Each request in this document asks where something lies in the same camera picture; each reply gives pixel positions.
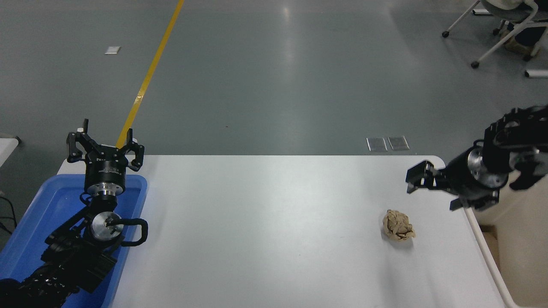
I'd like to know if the tan paper ball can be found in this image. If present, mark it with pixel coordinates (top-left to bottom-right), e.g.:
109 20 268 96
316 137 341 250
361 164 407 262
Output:
382 208 416 241

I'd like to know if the large pale plastic bin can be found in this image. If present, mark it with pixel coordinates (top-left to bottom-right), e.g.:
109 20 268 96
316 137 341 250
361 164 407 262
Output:
465 171 548 308

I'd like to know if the seated person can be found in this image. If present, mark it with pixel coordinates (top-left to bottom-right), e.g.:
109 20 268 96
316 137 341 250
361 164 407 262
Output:
482 0 548 55

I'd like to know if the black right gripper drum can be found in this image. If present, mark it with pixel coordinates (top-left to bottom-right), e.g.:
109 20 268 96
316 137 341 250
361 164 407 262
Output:
437 149 484 198

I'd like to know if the white side table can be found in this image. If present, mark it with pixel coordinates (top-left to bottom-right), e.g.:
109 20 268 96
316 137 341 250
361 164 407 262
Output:
0 133 21 168

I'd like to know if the thin black floor cable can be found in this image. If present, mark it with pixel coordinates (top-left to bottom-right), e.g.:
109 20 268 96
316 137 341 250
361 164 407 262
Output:
0 195 18 235

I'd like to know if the blue plastic tray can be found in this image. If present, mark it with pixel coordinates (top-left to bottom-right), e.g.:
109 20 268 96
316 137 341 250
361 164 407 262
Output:
0 173 148 308

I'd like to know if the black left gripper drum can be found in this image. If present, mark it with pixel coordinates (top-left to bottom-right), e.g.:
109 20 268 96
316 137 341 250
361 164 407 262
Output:
84 147 128 186

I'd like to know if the white-framed wheeled office chair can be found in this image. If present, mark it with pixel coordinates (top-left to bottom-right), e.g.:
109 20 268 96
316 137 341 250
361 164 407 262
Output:
442 0 548 69

